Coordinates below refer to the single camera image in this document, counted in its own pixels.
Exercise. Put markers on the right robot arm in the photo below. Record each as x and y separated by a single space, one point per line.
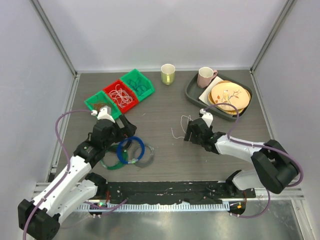
273 170

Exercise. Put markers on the green bin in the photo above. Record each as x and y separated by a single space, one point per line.
139 84
101 99

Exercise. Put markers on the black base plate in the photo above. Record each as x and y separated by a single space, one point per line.
171 192

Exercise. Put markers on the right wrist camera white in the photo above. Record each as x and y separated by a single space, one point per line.
207 117

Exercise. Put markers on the near green bin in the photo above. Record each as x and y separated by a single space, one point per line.
101 99

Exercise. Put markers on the dark grey tray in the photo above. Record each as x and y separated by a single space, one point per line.
224 93

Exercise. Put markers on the slotted cable duct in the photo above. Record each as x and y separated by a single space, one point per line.
182 207

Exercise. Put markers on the white napkin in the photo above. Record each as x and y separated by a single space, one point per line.
204 97

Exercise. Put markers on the bird pattern plate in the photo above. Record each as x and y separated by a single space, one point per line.
230 96

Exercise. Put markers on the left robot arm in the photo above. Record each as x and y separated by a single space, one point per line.
41 218

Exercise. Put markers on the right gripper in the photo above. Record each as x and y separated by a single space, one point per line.
188 132

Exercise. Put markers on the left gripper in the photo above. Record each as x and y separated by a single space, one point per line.
128 129

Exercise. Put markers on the far green bin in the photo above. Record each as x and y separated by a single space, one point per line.
139 84

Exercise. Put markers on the aluminium frame post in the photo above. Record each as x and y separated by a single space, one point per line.
53 35
284 13

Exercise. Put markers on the left aluminium frame post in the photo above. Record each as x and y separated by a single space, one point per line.
53 35

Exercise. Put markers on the lower wooden plate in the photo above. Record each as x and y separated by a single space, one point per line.
212 102

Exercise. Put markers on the red bin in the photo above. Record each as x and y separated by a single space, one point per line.
121 95

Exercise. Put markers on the yellow-green mug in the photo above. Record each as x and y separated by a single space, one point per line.
167 73

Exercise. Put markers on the right aluminium frame post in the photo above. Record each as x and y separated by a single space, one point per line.
284 13

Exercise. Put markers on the pink mug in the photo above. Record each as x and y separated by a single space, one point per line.
205 76

